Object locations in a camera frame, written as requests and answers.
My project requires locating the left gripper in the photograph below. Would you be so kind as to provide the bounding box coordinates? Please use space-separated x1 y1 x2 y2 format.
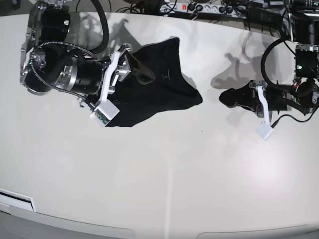
219 80 296 124

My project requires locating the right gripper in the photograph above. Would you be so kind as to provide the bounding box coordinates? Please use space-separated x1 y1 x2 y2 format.
74 44 155 106

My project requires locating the black t-shirt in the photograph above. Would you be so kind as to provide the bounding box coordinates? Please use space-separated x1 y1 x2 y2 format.
107 37 202 127

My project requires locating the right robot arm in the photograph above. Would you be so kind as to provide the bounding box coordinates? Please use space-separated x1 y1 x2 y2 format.
20 0 155 110

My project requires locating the black power adapter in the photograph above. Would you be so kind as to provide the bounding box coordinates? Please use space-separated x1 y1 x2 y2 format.
248 7 282 26

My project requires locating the white power strip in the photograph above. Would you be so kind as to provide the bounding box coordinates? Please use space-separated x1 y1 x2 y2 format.
159 2 246 19

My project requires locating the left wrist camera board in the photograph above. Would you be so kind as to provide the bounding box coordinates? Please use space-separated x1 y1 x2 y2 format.
256 121 273 140

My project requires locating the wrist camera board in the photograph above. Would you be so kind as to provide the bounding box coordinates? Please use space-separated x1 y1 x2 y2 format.
90 100 120 127
256 121 273 140

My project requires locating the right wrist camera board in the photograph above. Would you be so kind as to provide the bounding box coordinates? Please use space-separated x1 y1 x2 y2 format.
90 100 120 127

